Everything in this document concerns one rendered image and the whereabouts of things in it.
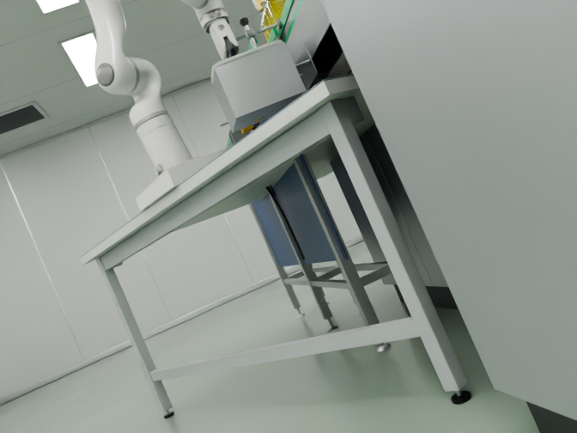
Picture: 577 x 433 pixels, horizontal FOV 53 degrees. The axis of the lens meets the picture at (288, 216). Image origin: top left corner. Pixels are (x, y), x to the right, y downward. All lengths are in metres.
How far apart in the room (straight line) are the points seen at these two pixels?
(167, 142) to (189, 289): 5.96
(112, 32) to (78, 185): 6.09
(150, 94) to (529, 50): 1.49
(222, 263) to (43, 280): 2.28
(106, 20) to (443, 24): 1.41
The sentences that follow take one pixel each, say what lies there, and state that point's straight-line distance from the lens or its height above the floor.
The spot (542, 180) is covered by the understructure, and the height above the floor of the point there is 0.42.
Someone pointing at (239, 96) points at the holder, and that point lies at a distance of 1.66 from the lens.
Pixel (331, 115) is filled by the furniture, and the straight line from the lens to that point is 1.28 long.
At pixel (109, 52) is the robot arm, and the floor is 1.22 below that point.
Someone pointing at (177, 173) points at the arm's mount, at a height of 0.78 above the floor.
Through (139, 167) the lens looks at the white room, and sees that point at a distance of 7.91.
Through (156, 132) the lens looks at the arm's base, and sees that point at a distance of 1.87.
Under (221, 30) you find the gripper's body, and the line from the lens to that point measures 1.76.
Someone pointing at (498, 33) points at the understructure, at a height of 0.59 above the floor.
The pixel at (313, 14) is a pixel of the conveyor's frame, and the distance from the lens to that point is 1.61.
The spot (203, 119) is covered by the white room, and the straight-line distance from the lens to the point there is 8.02.
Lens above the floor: 0.48
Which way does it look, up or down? 2 degrees up
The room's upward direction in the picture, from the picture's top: 24 degrees counter-clockwise
